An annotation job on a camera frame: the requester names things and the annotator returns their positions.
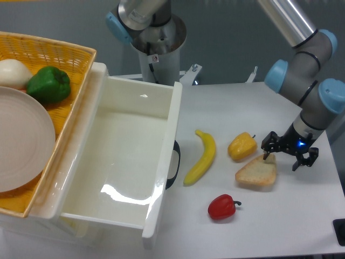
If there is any red bell pepper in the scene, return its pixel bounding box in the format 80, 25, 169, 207
208, 194, 242, 220

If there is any white drawer cabinet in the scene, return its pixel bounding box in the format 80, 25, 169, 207
1, 63, 157, 249

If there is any pink plate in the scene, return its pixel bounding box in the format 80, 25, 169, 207
1, 87, 56, 192

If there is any white metal bracket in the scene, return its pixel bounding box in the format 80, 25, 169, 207
180, 64, 202, 86

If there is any yellow bell pepper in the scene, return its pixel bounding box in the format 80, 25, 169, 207
227, 132, 258, 161

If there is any yellow woven basket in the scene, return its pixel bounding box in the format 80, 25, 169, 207
1, 32, 96, 218

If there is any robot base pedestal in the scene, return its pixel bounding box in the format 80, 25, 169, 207
106, 1, 187, 86

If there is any triangle toast bread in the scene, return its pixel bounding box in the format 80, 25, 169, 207
235, 154, 277, 186

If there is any yellow banana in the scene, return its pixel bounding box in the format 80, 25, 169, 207
183, 129, 216, 186

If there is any white clamp bracket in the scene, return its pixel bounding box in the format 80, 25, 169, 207
246, 66, 258, 83

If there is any black drawer handle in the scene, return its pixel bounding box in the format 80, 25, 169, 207
165, 141, 181, 189

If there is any white onion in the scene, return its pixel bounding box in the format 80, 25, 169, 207
1, 59, 33, 90

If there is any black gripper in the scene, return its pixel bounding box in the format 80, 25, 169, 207
261, 124, 319, 171

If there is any black object at table edge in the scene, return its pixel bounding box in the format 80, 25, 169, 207
333, 219, 345, 247

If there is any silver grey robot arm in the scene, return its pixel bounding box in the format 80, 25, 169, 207
259, 1, 344, 171

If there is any green bell pepper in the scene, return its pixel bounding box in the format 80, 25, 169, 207
26, 66, 71, 104

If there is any white plastic drawer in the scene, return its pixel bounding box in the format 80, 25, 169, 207
58, 76, 183, 239

